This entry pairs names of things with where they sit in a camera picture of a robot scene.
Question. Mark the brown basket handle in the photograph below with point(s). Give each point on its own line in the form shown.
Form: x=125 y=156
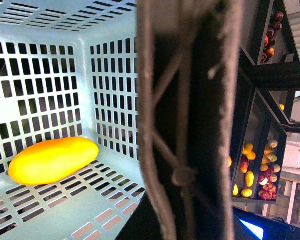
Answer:
x=187 y=63

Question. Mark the light blue plastic basket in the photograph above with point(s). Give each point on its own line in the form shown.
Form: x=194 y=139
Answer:
x=68 y=68

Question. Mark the yellow mango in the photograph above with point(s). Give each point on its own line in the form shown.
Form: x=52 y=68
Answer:
x=51 y=161

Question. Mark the black display shelf frame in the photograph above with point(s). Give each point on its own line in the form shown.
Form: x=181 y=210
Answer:
x=268 y=78

